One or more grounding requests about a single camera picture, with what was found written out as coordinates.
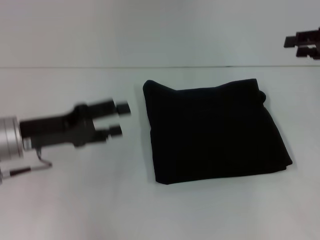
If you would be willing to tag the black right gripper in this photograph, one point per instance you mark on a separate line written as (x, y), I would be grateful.
(318, 41)

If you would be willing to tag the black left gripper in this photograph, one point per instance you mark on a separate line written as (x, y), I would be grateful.
(60, 127)

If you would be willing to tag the black t-shirt with FREE print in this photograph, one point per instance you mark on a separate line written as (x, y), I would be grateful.
(215, 132)

